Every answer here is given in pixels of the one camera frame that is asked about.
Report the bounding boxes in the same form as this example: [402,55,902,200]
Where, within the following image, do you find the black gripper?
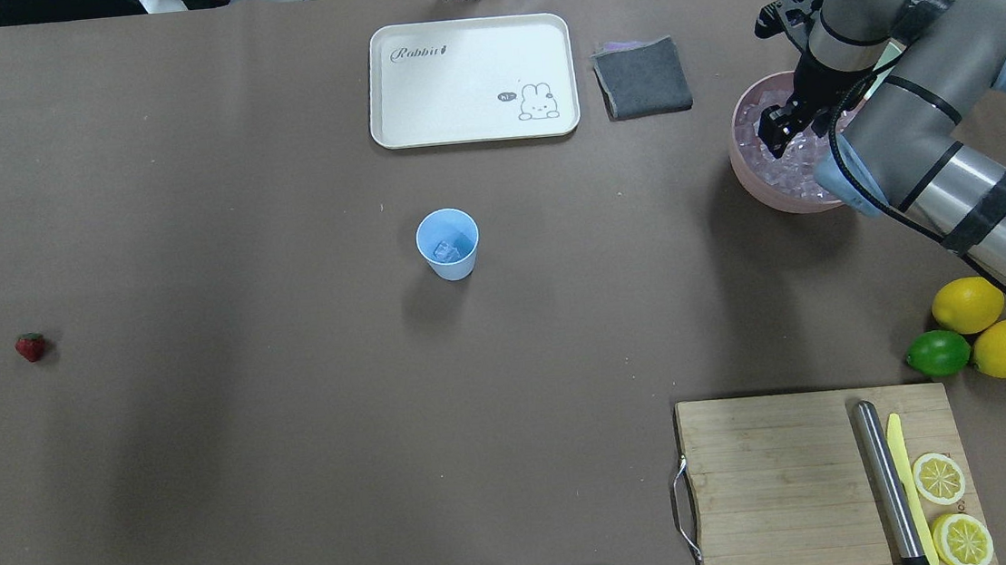
[757,51,868,160]

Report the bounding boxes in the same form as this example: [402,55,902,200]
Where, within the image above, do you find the pink bowl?
[722,64,871,221]

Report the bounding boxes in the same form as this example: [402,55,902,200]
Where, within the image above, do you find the red strawberry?
[14,332,47,364]

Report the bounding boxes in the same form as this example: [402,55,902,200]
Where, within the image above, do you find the wooden cutting board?
[673,383,970,565]

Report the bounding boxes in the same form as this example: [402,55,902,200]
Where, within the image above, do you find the green lime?
[905,329,972,378]

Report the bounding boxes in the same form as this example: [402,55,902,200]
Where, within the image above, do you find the lemon slice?
[911,453,969,506]
[930,512,996,565]

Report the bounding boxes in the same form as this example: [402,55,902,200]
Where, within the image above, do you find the yellow lemon upper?
[931,276,1006,335]

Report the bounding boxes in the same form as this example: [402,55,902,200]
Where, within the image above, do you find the cream rabbit tray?
[368,13,581,151]

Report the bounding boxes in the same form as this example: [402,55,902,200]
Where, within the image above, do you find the light blue cup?
[415,208,481,283]

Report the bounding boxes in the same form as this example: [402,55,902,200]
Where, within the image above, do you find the clear ice cubes pile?
[730,82,852,208]

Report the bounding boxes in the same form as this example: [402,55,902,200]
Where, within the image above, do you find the ice cube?
[431,239,464,264]

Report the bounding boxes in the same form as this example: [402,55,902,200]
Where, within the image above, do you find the grey folded cloth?
[589,36,694,121]

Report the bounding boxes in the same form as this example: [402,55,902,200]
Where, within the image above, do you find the lemon slice upper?
[911,453,969,506]

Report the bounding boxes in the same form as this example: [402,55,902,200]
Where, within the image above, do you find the lemon slice lower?
[930,512,996,565]

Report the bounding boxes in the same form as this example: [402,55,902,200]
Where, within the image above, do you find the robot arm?
[755,0,1006,293]

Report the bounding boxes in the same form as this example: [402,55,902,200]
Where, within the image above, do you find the steel handled yellow knife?
[850,398,931,565]

